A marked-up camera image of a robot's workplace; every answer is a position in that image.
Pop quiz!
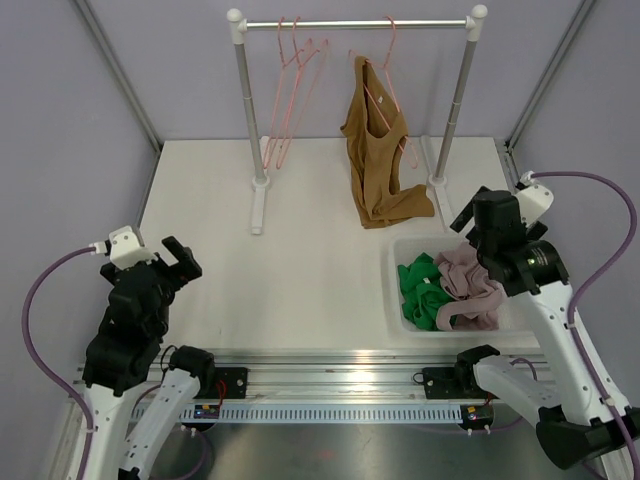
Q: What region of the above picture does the green tank top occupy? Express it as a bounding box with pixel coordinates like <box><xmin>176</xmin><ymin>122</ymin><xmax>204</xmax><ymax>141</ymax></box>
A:
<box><xmin>397</xmin><ymin>252</ymin><xmax>453</xmax><ymax>331</ymax></box>

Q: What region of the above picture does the pink tank top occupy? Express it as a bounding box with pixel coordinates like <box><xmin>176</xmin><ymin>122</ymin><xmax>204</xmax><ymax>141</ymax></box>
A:
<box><xmin>434</xmin><ymin>242</ymin><xmax>506</xmax><ymax>331</ymax></box>

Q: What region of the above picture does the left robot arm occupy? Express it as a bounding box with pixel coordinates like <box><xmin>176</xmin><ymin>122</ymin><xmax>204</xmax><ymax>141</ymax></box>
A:
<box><xmin>73</xmin><ymin>227</ymin><xmax>216</xmax><ymax>479</ymax></box>

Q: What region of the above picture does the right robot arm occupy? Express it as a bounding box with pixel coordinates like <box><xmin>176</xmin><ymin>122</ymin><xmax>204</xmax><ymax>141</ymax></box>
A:
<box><xmin>451</xmin><ymin>187</ymin><xmax>639</xmax><ymax>469</ymax></box>

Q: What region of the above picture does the pink hanger with brown top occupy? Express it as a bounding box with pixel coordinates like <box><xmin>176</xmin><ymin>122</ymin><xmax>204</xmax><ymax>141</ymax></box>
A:
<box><xmin>347</xmin><ymin>15</ymin><xmax>421</xmax><ymax>169</ymax></box>

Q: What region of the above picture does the brown tank top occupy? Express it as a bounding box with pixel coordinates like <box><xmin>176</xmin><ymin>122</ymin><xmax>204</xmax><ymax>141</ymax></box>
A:
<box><xmin>341</xmin><ymin>56</ymin><xmax>435</xmax><ymax>229</ymax></box>

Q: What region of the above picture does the white plastic basket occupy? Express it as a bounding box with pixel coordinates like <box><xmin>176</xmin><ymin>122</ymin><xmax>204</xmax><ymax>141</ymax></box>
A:
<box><xmin>387</xmin><ymin>234</ymin><xmax>532</xmax><ymax>340</ymax></box>

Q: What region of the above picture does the white clothes rack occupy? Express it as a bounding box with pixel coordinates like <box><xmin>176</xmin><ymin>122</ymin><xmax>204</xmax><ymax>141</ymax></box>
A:
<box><xmin>227</xmin><ymin>5</ymin><xmax>488</xmax><ymax>235</ymax></box>

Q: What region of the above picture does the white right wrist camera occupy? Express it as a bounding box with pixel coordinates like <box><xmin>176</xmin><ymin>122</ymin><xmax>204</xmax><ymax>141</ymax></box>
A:
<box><xmin>515</xmin><ymin>171</ymin><xmax>554</xmax><ymax>227</ymax></box>

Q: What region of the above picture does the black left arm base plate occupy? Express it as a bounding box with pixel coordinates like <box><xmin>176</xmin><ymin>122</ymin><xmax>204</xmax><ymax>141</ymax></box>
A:
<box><xmin>195</xmin><ymin>367</ymin><xmax>248</xmax><ymax>400</ymax></box>

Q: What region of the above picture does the white slotted cable duct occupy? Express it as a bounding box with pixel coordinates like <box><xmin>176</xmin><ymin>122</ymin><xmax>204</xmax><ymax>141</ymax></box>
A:
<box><xmin>179</xmin><ymin>404</ymin><xmax>462</xmax><ymax>424</ymax></box>

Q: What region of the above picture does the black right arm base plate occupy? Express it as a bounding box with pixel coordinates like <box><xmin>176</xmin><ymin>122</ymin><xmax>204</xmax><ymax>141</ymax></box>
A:
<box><xmin>421</xmin><ymin>367</ymin><xmax>487</xmax><ymax>400</ymax></box>

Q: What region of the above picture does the aluminium mounting rail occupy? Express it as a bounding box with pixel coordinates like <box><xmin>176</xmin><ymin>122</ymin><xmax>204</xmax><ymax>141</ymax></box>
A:
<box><xmin>67</xmin><ymin>348</ymin><xmax>556</xmax><ymax>401</ymax></box>

